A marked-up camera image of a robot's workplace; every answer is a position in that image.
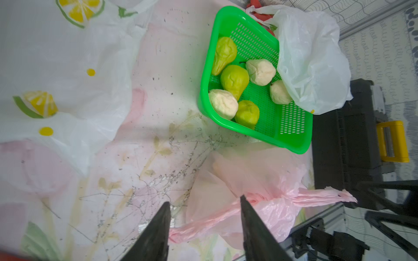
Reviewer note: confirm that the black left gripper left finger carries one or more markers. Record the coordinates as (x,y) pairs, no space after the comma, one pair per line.
(152,244)

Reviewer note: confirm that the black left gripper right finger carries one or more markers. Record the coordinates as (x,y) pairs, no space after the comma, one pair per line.
(258,242)

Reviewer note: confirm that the pink peach-print plastic bag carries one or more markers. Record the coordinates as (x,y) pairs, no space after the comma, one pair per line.
(269,177)

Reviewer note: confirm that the white lemon-print plastic bag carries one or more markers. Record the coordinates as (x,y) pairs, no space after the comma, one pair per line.
(66,72)

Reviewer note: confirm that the floral pink table mat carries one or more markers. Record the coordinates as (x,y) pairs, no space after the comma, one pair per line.
(50,211)

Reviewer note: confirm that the green plastic basket tray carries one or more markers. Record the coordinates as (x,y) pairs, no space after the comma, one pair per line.
(286,126)

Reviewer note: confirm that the green pear in tray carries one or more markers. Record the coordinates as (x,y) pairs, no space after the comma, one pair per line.
(235,79)
(248,114)
(225,53)

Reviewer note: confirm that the pale pear in tray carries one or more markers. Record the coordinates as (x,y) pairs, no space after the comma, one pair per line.
(261,71)
(223,103)
(279,93)

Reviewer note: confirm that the plain white plastic bag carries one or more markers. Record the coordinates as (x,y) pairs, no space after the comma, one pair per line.
(311,64)

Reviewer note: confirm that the black toolbox yellow handle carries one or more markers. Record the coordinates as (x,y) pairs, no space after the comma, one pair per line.
(357,143)

